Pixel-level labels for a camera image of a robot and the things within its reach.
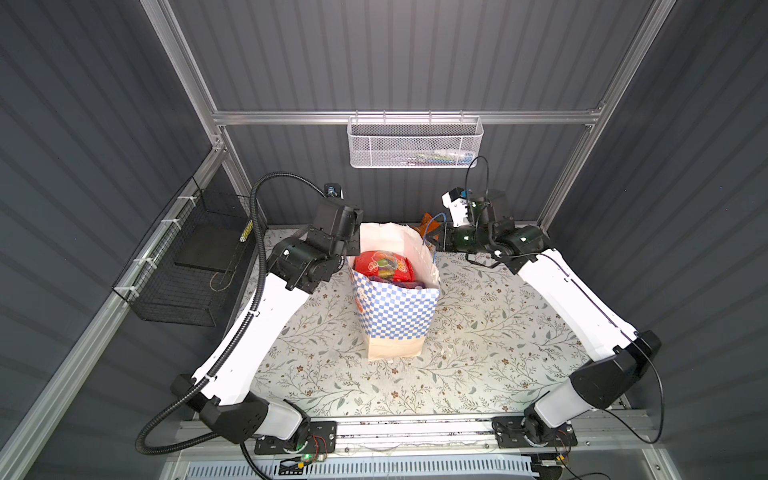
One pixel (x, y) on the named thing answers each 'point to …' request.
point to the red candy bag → (387, 265)
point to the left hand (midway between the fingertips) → (340, 227)
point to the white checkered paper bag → (396, 319)
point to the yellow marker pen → (244, 236)
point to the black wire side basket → (199, 266)
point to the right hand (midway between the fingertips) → (429, 237)
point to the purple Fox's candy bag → (409, 284)
